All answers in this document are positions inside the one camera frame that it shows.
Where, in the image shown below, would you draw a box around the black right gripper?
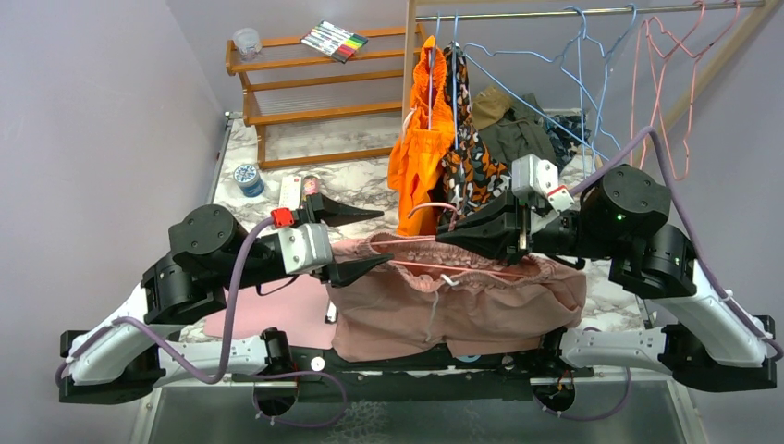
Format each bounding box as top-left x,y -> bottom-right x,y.
436,185 -> 623,268

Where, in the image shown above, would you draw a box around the pink wire hanger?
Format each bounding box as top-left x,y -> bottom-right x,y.
371,203 -> 524,278
630,1 -> 742,180

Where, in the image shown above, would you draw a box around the camouflage orange black shorts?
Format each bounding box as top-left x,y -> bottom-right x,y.
441,42 -> 510,219

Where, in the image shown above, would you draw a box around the pink shorts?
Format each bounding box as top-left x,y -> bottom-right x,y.
327,232 -> 587,362

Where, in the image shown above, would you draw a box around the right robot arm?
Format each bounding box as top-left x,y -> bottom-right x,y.
435,165 -> 777,393

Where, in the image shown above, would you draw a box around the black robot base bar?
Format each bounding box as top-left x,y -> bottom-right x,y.
232,339 -> 595,406

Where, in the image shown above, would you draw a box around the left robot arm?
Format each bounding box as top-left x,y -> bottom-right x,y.
55,193 -> 387,405

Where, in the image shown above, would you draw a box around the blue hanger holding shorts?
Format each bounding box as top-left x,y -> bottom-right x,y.
416,13 -> 458,154

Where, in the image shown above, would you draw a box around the pink floral bottle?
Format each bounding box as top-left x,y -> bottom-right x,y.
301,175 -> 321,198

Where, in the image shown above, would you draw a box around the white rectangular box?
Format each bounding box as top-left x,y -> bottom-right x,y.
278,175 -> 302,210

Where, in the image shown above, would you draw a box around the pink clipboard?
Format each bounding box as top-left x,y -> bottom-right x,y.
232,276 -> 336,350

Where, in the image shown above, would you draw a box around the olive green garment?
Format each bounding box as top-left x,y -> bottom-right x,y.
479,97 -> 556,165

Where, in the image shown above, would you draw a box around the tan folded garment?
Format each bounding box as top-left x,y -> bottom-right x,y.
472,86 -> 513,130

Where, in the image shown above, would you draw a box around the wooden shelf rack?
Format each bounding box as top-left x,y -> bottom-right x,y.
225,24 -> 425,169

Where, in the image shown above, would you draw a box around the clear plastic toy package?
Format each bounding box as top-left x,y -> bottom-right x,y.
456,355 -> 482,364

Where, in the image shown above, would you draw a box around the marker pen set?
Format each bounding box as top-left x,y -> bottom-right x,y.
300,20 -> 368,64

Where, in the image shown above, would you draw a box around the clear plastic cup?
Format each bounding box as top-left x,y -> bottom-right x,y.
232,28 -> 263,62

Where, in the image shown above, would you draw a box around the metal hanging rod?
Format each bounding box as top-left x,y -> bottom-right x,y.
415,1 -> 769,22

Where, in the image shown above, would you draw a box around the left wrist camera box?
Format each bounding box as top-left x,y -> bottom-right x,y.
271,207 -> 334,275

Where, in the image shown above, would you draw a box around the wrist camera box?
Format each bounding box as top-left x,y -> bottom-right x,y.
510,154 -> 574,234
271,207 -> 334,275

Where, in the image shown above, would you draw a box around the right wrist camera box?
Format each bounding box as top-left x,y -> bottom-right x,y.
510,154 -> 574,234

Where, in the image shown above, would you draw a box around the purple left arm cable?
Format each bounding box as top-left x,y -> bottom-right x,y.
54,217 -> 276,389

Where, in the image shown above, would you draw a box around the wooden clothes rack frame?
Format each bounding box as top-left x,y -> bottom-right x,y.
403,1 -> 781,179

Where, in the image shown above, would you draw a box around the blue wire hanger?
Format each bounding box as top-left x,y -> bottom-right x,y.
463,15 -> 637,176

